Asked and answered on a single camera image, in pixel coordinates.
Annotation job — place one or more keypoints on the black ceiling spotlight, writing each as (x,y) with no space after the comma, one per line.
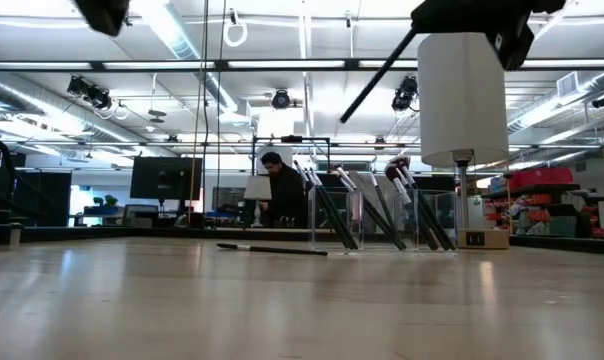
(404,92)
(89,92)
(281,99)

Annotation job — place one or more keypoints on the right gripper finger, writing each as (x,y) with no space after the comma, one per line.
(462,15)
(512,42)

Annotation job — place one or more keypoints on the grey background chair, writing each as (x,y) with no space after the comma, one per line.
(139,215)

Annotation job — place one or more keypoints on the silver ventilation duct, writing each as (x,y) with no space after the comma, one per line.
(182,47)

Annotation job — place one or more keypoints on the black background monitor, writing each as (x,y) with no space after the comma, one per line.
(167,177)

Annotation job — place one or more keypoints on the white shade wooden table lamp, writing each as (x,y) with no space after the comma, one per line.
(462,110)

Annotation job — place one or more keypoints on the clear acrylic brush organizer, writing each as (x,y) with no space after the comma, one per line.
(449,215)

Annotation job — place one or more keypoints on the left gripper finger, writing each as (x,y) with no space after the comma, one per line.
(104,15)

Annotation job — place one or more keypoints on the person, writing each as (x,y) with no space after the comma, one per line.
(287,195)

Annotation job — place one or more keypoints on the fluffy dark powder brush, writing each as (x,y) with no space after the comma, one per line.
(389,172)

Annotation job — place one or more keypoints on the red storage bin shelf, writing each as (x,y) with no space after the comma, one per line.
(542,176)

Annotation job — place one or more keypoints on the small white table lamp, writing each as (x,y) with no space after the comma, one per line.
(257,188)

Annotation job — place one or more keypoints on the black cabinet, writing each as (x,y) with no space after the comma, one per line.
(47,200)

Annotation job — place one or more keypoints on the black foundation brush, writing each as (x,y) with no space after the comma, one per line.
(282,250)

